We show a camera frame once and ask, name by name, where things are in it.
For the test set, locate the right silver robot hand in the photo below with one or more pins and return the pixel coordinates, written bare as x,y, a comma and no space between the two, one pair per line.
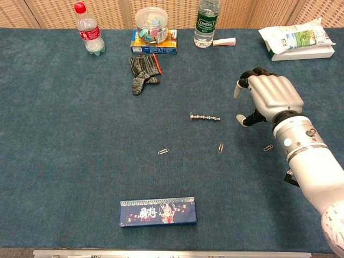
274,94

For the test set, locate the silver beaded metal rod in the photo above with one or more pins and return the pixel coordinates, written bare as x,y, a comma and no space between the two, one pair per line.
207,117

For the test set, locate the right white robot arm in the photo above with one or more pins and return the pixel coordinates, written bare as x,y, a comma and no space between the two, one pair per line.
311,166

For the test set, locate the clear jar of coloured clips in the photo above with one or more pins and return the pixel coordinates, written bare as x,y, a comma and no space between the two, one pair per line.
151,27

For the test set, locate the flat white box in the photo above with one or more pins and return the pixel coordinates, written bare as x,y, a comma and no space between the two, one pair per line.
303,56

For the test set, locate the pink paper pack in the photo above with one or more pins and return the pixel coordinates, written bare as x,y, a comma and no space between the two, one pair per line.
224,42

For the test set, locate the green label water bottle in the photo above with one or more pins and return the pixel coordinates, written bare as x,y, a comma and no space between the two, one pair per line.
205,27

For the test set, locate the yellow and blue cardboard box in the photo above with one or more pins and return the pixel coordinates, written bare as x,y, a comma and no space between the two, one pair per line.
153,49

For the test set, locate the gray knit work glove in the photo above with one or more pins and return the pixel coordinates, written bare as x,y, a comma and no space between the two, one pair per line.
142,67

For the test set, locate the dark blue printed pencil box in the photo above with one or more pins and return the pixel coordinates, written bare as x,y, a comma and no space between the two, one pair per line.
158,213

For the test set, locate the red label plastic bottle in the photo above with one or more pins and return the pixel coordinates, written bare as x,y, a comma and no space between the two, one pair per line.
90,35

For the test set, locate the beige woven folding screen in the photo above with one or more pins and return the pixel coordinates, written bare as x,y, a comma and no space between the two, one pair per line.
53,13

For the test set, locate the aluminium table edge rail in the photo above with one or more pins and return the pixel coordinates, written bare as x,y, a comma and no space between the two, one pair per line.
172,254

